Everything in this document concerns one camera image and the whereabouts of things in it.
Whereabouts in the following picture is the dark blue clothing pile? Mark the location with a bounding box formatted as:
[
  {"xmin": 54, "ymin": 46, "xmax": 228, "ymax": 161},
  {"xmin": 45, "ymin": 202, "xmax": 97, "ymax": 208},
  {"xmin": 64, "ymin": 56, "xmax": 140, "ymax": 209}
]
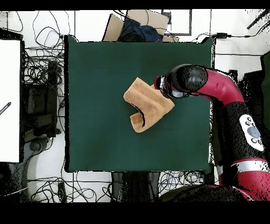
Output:
[{"xmin": 118, "ymin": 17, "xmax": 163, "ymax": 42}]

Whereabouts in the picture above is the white board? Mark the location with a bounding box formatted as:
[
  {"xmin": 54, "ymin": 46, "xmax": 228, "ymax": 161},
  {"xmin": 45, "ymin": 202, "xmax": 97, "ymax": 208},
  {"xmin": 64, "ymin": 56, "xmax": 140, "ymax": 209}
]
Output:
[{"xmin": 0, "ymin": 39, "xmax": 22, "ymax": 163}]

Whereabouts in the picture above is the dark green table cloth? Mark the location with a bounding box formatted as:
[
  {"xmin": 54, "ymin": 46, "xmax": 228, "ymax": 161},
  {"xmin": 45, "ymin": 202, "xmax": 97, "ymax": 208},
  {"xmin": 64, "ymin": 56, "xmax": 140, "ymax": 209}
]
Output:
[{"xmin": 64, "ymin": 34, "xmax": 216, "ymax": 173}]

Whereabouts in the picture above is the black power strip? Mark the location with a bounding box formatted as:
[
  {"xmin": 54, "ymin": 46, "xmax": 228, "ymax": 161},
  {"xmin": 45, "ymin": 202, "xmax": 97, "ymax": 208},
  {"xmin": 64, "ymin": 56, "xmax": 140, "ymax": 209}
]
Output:
[
  {"xmin": 202, "ymin": 169, "xmax": 215, "ymax": 186},
  {"xmin": 57, "ymin": 182, "xmax": 67, "ymax": 202}
]

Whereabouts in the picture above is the black marker pen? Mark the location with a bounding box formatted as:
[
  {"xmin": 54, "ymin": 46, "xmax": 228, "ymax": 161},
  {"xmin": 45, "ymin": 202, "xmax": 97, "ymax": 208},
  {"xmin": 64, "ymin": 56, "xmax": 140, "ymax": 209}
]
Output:
[{"xmin": 0, "ymin": 101, "xmax": 12, "ymax": 116}]

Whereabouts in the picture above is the black equipment stand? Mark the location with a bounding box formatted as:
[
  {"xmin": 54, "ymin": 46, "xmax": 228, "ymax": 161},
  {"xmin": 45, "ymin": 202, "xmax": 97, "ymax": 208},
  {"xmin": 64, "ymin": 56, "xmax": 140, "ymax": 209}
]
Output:
[{"xmin": 21, "ymin": 60, "xmax": 62, "ymax": 138}]

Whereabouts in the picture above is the dark grey rectangular frame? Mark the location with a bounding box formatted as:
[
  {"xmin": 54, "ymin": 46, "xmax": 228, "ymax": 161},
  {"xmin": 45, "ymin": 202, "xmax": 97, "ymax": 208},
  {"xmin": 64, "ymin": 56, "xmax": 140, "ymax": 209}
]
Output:
[{"xmin": 161, "ymin": 9, "xmax": 192, "ymax": 36}]

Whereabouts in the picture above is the black adapter cable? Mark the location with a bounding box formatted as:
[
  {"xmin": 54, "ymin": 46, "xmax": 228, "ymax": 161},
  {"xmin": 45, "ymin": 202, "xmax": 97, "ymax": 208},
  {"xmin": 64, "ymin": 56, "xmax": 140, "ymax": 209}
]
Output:
[{"xmin": 190, "ymin": 21, "xmax": 270, "ymax": 43}]

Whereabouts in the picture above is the black rod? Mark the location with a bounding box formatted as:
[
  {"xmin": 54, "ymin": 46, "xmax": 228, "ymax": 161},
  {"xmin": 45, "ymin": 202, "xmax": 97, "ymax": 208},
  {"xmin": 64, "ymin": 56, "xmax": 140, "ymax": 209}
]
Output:
[{"xmin": 246, "ymin": 9, "xmax": 270, "ymax": 30}]

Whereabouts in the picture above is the brown cardboard box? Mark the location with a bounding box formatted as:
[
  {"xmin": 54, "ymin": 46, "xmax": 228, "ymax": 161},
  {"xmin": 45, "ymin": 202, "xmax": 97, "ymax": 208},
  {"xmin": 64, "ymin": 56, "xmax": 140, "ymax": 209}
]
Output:
[{"xmin": 102, "ymin": 9, "xmax": 180, "ymax": 43}]

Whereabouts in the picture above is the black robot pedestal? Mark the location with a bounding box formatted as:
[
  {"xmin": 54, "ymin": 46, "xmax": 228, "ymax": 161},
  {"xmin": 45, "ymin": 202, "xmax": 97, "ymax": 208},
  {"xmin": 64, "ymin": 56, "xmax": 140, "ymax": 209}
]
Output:
[{"xmin": 111, "ymin": 171, "xmax": 161, "ymax": 202}]

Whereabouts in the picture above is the black cable tangle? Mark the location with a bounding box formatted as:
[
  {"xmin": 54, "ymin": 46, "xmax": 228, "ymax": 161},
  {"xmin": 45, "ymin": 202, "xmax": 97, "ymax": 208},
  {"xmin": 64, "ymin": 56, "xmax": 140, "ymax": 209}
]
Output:
[
  {"xmin": 23, "ymin": 10, "xmax": 70, "ymax": 102},
  {"xmin": 27, "ymin": 176, "xmax": 112, "ymax": 202},
  {"xmin": 158, "ymin": 170, "xmax": 205, "ymax": 197}
]

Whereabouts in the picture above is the tan terry towel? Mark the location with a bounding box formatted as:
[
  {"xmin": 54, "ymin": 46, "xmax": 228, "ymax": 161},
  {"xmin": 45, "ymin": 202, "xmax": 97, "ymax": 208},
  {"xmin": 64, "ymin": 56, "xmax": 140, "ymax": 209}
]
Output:
[{"xmin": 123, "ymin": 77, "xmax": 175, "ymax": 133}]

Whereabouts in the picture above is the grey round stand base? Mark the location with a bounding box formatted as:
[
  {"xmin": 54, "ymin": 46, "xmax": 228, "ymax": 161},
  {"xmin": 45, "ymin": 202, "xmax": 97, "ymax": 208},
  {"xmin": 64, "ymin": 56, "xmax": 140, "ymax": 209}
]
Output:
[{"xmin": 28, "ymin": 137, "xmax": 51, "ymax": 153}]

